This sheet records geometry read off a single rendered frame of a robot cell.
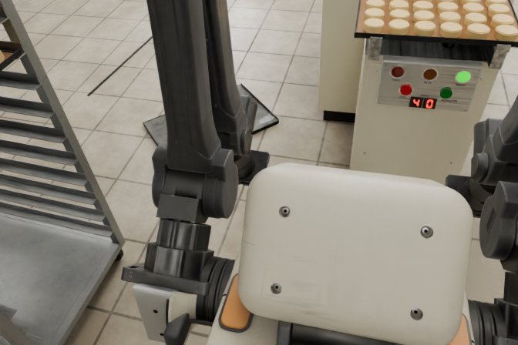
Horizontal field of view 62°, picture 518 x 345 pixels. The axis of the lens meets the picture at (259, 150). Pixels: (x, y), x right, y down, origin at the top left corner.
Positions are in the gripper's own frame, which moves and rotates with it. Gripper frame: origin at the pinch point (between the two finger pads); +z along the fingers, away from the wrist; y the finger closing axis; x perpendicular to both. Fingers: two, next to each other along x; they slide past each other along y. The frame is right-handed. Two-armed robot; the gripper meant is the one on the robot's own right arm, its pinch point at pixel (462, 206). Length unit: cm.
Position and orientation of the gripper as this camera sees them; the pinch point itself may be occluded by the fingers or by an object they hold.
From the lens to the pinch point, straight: 95.1
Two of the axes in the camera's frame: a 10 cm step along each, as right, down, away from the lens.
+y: -9.7, -1.1, 2.1
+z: 1.6, 3.5, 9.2
